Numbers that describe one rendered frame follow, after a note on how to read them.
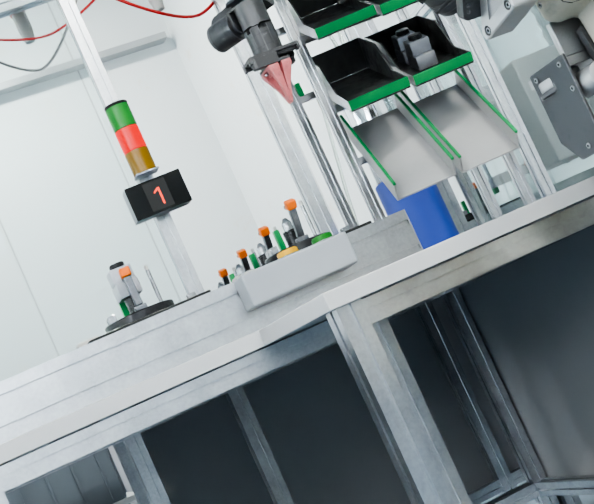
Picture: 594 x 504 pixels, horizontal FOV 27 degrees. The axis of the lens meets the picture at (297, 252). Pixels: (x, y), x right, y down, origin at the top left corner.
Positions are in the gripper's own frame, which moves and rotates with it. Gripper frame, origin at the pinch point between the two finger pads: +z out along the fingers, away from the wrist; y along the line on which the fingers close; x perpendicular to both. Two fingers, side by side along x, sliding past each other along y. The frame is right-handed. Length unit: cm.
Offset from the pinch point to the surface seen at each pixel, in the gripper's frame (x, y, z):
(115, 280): -16.8, 40.5, 17.5
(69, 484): -203, 53, 54
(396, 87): -10.3, -25.1, 3.5
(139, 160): -28.6, 24.7, -4.5
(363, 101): -11.5, -17.9, 3.5
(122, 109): -28.7, 23.7, -15.6
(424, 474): 36, 17, 68
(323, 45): -643, -265, -154
